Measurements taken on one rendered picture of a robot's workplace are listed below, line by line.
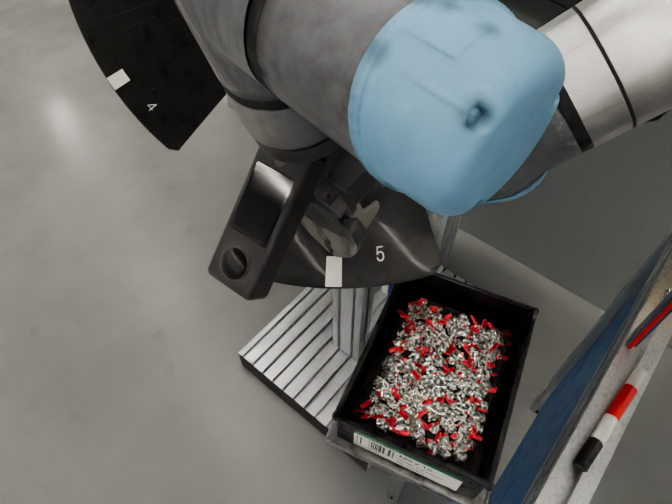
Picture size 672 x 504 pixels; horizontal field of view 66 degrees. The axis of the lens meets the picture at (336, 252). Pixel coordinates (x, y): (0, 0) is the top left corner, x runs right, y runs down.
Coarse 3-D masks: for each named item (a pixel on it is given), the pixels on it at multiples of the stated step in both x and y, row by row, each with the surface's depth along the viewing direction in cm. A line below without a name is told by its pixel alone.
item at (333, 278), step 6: (330, 258) 53; (336, 258) 53; (330, 264) 53; (336, 264) 53; (330, 270) 53; (336, 270) 53; (330, 276) 53; (336, 276) 53; (330, 282) 53; (336, 282) 53
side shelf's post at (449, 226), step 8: (448, 216) 149; (456, 216) 146; (448, 224) 152; (456, 224) 152; (440, 232) 156; (448, 232) 153; (456, 232) 156; (440, 240) 158; (448, 240) 155; (440, 248) 161; (448, 248) 159; (448, 256) 165
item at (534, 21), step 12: (504, 0) 40; (516, 0) 40; (528, 0) 40; (540, 0) 39; (552, 0) 39; (564, 0) 39; (576, 0) 39; (516, 12) 39; (528, 12) 39; (540, 12) 39; (552, 12) 39; (528, 24) 39; (540, 24) 39; (648, 120) 36
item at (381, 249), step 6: (378, 240) 53; (384, 240) 53; (372, 246) 53; (378, 246) 53; (384, 246) 53; (372, 252) 53; (378, 252) 53; (384, 252) 53; (372, 258) 53; (378, 258) 53; (384, 258) 53; (372, 264) 53; (378, 264) 53; (384, 264) 53
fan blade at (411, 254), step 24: (384, 192) 53; (384, 216) 53; (408, 216) 54; (312, 240) 52; (408, 240) 54; (432, 240) 54; (288, 264) 53; (312, 264) 53; (360, 264) 53; (408, 264) 54; (432, 264) 54; (336, 288) 53
